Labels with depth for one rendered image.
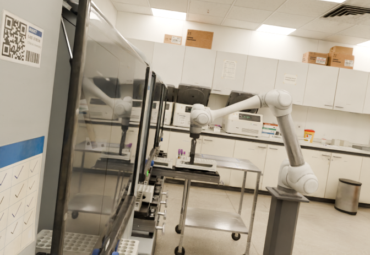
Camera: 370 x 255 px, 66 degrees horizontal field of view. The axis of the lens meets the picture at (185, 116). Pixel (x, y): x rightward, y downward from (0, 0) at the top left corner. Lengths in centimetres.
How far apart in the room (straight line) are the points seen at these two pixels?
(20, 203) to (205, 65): 451
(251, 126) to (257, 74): 91
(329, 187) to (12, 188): 503
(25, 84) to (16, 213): 10
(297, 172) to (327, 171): 297
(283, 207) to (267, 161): 236
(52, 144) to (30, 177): 70
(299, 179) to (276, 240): 56
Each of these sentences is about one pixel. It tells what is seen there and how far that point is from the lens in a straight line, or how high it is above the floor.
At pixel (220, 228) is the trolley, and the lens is 261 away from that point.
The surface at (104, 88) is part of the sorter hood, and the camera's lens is 40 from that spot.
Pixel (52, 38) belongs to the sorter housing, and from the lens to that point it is 27.
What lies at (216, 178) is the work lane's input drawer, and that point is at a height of 79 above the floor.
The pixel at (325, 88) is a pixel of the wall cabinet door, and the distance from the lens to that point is 525.
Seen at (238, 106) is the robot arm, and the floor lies 133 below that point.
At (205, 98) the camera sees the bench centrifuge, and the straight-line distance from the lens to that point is 476.
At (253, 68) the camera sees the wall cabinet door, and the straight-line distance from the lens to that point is 484.
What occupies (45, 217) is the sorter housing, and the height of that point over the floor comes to 89.
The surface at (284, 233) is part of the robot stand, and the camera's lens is 245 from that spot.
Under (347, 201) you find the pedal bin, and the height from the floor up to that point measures 18.
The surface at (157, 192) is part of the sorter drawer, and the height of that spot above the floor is 82.
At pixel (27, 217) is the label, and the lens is 29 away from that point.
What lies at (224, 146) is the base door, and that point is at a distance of 448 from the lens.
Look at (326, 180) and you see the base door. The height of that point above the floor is 37.
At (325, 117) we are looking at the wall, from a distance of 566.
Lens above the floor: 131
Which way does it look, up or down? 3 degrees down
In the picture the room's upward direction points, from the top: 8 degrees clockwise
